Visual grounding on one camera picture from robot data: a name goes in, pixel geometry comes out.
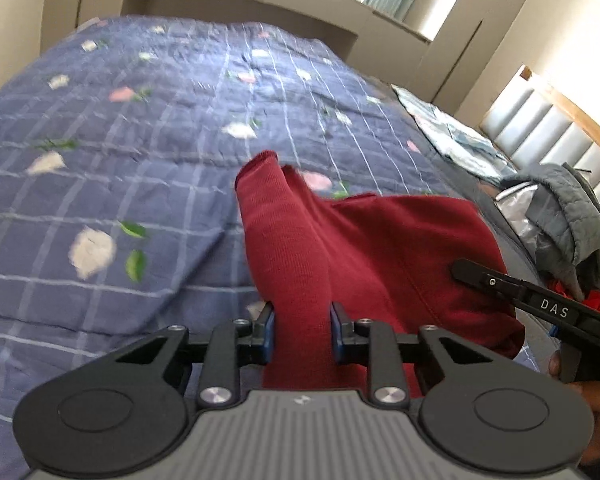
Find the red long-sleeve sweater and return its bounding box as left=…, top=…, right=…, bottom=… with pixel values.
left=235, top=152, right=524, bottom=390

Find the light blue patterned cloth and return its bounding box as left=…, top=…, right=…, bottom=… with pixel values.
left=391, top=84, right=517, bottom=183

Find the silver plastic bag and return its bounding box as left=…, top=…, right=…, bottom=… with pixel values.
left=495, top=182, right=540, bottom=260

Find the blue plaid floral quilt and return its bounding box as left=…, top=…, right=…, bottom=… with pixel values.
left=0, top=16, right=539, bottom=479

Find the grey padded jacket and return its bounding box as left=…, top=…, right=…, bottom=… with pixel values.
left=500, top=164, right=600, bottom=301

